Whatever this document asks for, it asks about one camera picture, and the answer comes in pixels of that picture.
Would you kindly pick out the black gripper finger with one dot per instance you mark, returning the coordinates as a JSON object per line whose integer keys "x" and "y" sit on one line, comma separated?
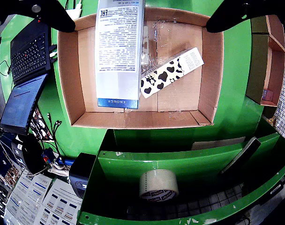
{"x": 51, "y": 14}
{"x": 229, "y": 16}

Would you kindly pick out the blue white Enough carton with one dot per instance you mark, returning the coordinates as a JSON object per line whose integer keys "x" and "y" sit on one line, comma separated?
{"x": 119, "y": 58}

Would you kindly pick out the shallow cardboard tray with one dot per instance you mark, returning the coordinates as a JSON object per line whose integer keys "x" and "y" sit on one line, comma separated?
{"x": 180, "y": 107}

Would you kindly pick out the black laptop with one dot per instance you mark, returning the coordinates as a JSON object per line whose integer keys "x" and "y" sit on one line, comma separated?
{"x": 27, "y": 58}

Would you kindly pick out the cow print carton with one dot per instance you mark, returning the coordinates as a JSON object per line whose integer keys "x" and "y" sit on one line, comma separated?
{"x": 168, "y": 72}

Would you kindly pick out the small pink carton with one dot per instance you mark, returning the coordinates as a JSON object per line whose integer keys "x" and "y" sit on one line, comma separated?
{"x": 267, "y": 95}

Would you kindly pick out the white silver cosmetic carton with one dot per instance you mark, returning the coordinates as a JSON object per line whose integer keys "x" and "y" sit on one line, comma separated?
{"x": 144, "y": 44}

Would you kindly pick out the cow print packaging pile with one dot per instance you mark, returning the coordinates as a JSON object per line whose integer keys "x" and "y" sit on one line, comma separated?
{"x": 40, "y": 124}

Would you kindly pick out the black desk device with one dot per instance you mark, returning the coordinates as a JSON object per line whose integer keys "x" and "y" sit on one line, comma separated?
{"x": 32, "y": 154}

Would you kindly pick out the black label printer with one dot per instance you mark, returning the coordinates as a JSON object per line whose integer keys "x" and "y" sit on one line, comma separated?
{"x": 80, "y": 171}

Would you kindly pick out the green metal workstation stand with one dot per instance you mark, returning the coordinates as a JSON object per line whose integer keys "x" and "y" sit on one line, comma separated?
{"x": 144, "y": 161}

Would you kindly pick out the clear packing tape roll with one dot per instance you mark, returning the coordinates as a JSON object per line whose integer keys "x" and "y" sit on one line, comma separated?
{"x": 159, "y": 184}

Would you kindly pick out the printed paper sheet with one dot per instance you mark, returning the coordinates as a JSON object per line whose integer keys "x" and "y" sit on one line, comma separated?
{"x": 62, "y": 206}
{"x": 25, "y": 201}

